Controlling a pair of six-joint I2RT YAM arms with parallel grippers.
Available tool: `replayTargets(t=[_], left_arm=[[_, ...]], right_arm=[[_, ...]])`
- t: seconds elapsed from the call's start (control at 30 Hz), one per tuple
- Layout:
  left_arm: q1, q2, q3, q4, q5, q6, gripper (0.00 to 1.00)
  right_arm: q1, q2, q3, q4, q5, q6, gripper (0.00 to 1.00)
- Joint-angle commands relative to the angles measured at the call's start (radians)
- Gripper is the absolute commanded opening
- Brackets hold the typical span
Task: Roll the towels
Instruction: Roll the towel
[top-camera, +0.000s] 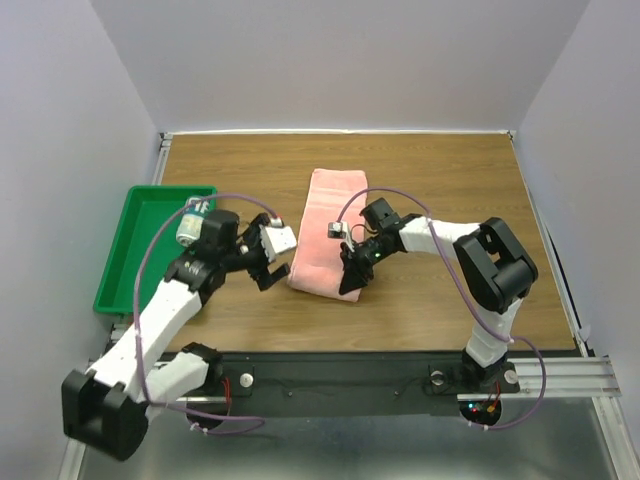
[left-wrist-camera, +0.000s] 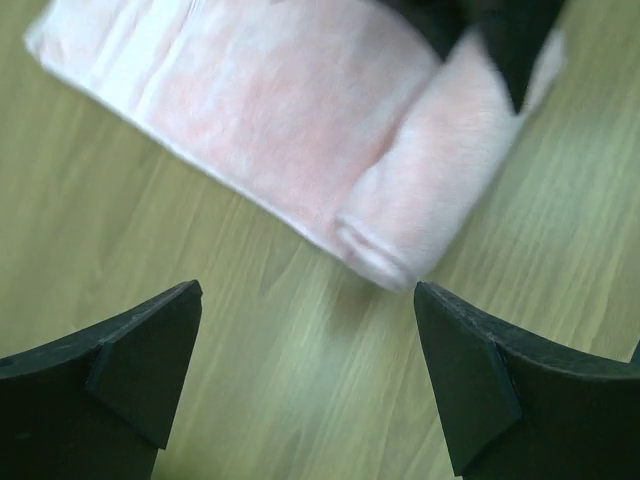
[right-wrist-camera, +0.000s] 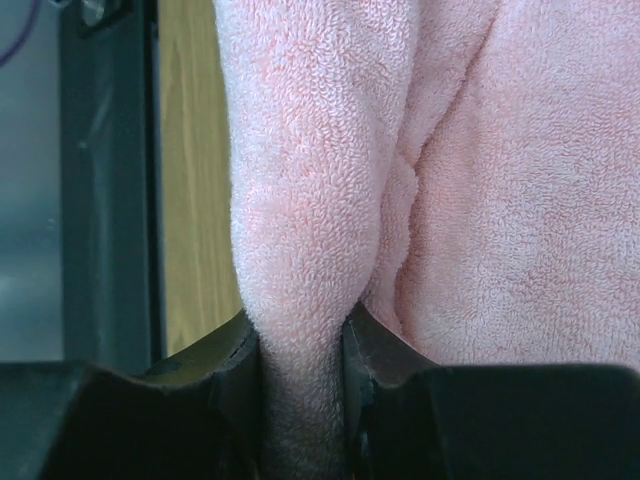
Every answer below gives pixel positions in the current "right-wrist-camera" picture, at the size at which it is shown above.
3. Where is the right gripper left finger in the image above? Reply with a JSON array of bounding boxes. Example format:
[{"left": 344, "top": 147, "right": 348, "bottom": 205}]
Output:
[{"left": 1, "top": 314, "right": 261, "bottom": 479}]

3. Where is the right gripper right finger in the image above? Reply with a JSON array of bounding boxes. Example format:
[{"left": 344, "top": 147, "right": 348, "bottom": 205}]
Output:
[{"left": 342, "top": 306, "right": 639, "bottom": 480}]

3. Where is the pink towel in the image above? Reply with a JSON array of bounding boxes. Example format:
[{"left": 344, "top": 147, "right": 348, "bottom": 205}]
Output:
[{"left": 214, "top": 1, "right": 639, "bottom": 479}]

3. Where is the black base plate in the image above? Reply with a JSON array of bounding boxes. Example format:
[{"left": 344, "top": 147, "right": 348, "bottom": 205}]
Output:
[{"left": 60, "top": 1, "right": 164, "bottom": 373}]

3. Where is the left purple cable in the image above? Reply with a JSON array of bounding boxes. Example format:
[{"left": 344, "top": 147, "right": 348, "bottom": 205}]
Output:
[{"left": 0, "top": 0, "right": 44, "bottom": 65}]

